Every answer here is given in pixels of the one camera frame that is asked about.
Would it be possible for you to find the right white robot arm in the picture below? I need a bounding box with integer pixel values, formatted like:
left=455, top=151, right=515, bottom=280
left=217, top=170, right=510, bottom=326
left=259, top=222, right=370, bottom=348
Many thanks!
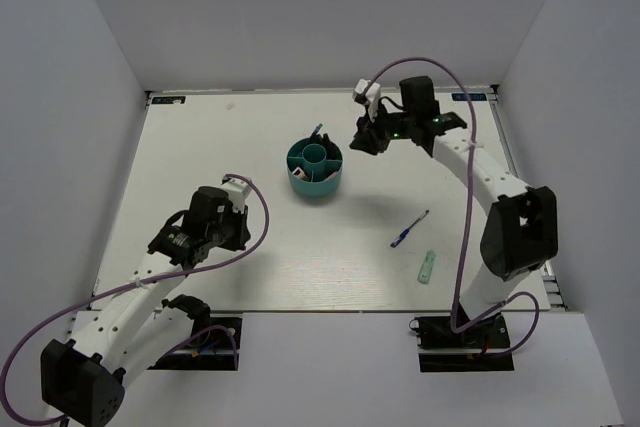
left=351, top=76, right=558, bottom=346

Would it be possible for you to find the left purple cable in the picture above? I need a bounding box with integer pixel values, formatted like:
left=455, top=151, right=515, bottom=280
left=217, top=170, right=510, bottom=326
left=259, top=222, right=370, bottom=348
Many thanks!
left=0, top=174, right=271, bottom=422

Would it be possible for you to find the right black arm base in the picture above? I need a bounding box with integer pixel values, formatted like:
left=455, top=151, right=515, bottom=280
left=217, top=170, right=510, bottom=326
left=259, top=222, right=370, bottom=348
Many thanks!
left=409, top=314, right=514, bottom=373

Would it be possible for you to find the right corner label sticker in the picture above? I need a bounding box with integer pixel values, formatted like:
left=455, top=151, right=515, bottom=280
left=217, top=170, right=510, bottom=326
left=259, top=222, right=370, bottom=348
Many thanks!
left=451, top=92, right=487, bottom=102

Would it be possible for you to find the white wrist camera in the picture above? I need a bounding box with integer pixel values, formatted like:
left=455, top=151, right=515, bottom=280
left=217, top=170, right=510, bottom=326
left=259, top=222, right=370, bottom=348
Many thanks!
left=352, top=79, right=381, bottom=122
left=220, top=175, right=252, bottom=213

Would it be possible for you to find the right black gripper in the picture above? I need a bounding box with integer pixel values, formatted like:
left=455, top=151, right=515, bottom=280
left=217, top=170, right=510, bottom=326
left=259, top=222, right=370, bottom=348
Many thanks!
left=350, top=102, right=415, bottom=157

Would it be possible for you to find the blue grip gel pen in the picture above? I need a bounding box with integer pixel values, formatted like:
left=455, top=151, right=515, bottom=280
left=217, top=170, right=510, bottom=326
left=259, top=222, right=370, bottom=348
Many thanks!
left=390, top=209, right=429, bottom=248

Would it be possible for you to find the clear blue ink pen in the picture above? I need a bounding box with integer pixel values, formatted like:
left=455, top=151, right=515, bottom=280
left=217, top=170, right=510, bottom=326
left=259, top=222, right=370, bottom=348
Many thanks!
left=309, top=123, right=323, bottom=139

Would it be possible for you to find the corner label sticker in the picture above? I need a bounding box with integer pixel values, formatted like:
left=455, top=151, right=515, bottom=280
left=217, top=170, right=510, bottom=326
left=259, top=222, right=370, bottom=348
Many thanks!
left=151, top=96, right=186, bottom=105
left=451, top=92, right=487, bottom=102

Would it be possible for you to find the yellow black highlighter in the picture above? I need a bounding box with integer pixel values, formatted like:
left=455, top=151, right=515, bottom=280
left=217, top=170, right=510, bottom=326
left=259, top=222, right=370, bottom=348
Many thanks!
left=321, top=133, right=341, bottom=160

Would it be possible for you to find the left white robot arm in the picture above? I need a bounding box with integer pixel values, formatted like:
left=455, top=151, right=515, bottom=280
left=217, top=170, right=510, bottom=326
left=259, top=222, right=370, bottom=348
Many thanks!
left=40, top=177, right=251, bottom=426

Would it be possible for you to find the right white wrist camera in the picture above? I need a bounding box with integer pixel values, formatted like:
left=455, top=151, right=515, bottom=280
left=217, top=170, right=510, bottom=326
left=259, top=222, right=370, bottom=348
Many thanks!
left=352, top=79, right=381, bottom=122

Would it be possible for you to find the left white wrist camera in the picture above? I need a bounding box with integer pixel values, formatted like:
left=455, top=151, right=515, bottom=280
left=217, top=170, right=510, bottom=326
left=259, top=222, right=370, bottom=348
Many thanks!
left=220, top=175, right=252, bottom=213

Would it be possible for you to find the green black highlighter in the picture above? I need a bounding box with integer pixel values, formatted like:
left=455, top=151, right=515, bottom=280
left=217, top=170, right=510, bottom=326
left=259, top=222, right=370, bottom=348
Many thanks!
left=307, top=134, right=323, bottom=145

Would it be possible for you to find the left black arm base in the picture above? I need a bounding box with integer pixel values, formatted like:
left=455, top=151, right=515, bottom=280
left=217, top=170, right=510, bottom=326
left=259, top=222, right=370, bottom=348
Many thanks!
left=149, top=294, right=243, bottom=371

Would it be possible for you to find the left corner label sticker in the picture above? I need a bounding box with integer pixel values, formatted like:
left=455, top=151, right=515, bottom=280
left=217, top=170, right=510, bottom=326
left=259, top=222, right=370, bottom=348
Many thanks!
left=151, top=96, right=186, bottom=105

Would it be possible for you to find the teal round pen holder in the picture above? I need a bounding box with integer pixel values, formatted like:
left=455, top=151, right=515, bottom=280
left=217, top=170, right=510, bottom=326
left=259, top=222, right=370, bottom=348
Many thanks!
left=286, top=139, right=343, bottom=198

